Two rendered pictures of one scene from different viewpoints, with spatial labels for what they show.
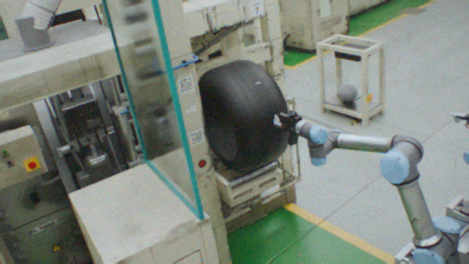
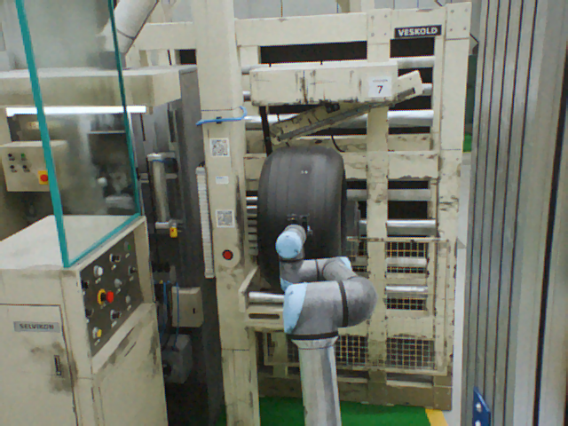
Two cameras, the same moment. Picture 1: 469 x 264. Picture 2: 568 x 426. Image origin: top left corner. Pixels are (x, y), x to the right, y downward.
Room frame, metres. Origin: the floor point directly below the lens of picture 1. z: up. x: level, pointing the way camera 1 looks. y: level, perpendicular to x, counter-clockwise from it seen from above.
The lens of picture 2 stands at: (0.40, -1.37, 1.91)
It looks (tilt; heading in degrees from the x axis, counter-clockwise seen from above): 17 degrees down; 38
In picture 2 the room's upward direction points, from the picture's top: 3 degrees counter-clockwise
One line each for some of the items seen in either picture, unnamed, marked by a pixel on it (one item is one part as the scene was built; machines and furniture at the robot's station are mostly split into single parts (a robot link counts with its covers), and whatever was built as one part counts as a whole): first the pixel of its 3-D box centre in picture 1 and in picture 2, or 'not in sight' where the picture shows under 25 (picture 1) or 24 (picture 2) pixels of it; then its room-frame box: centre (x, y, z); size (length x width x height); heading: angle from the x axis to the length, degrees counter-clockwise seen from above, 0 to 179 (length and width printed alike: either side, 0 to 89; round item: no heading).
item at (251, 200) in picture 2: not in sight; (258, 223); (2.50, 0.36, 1.05); 0.20 x 0.15 x 0.30; 117
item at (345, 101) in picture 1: (351, 79); not in sight; (4.38, -1.32, 0.40); 0.60 x 0.35 x 0.80; 36
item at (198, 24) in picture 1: (210, 14); (324, 83); (2.58, 0.01, 1.71); 0.61 x 0.25 x 0.15; 117
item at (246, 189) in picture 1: (253, 183); (288, 312); (2.13, -0.07, 0.83); 0.36 x 0.09 x 0.06; 117
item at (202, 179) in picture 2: not in sight; (208, 222); (2.06, 0.27, 1.19); 0.05 x 0.04 x 0.48; 27
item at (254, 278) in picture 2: (212, 176); (252, 282); (2.18, 0.15, 0.90); 0.40 x 0.03 x 0.10; 27
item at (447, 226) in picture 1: (444, 234); not in sight; (1.46, -0.83, 0.88); 0.13 x 0.12 x 0.14; 134
